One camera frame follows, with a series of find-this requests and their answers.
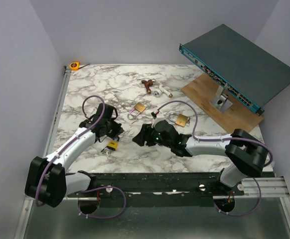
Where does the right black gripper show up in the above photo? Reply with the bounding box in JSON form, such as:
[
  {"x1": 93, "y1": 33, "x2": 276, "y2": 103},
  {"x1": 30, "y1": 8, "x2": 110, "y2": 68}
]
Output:
[{"x1": 133, "y1": 123, "x2": 172, "y2": 148}]

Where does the small brass long-shackle padlock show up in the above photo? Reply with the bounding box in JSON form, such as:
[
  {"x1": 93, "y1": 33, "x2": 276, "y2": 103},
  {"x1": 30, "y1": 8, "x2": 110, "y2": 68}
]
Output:
[{"x1": 127, "y1": 103, "x2": 147, "y2": 124}]

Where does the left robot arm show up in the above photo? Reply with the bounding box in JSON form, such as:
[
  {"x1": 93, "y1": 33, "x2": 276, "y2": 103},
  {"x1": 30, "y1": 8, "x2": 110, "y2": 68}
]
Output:
[{"x1": 24, "y1": 104, "x2": 124, "y2": 207}]

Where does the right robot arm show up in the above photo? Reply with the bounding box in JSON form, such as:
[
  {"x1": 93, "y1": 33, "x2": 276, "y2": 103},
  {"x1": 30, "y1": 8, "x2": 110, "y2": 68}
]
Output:
[{"x1": 133, "y1": 120, "x2": 272, "y2": 195}]

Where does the yellow padlock with keys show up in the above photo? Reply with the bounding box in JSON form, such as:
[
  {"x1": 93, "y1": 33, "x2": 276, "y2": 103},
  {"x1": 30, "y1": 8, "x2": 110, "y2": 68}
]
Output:
[{"x1": 101, "y1": 140, "x2": 118, "y2": 155}]

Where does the white faucet tap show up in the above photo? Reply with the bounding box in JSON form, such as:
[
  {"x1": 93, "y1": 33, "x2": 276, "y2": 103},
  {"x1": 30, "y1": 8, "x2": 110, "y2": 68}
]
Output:
[{"x1": 153, "y1": 84, "x2": 173, "y2": 98}]

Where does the brown faucet tap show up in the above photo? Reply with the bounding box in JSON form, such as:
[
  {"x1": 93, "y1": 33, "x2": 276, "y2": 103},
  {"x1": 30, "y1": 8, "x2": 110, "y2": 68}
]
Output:
[{"x1": 141, "y1": 79, "x2": 155, "y2": 94}]

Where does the orange tape measure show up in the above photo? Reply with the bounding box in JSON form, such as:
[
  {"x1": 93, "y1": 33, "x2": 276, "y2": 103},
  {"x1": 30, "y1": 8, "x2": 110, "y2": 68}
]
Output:
[{"x1": 69, "y1": 62, "x2": 90, "y2": 71}]

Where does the wooden board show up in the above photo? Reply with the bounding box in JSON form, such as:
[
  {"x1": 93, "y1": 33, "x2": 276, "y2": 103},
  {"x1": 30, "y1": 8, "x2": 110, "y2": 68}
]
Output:
[{"x1": 181, "y1": 74, "x2": 264, "y2": 133}]

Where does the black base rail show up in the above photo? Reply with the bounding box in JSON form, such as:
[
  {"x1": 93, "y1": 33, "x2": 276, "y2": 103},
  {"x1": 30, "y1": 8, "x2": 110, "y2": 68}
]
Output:
[{"x1": 69, "y1": 172, "x2": 244, "y2": 208}]

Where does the metal switch stand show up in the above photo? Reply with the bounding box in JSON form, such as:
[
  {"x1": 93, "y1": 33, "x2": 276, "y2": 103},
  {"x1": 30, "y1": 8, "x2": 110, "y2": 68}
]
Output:
[{"x1": 210, "y1": 86, "x2": 233, "y2": 113}]

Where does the teal network switch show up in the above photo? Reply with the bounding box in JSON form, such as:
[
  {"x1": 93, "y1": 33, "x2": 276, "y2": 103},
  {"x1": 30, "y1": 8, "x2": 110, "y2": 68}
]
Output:
[{"x1": 179, "y1": 24, "x2": 290, "y2": 116}]

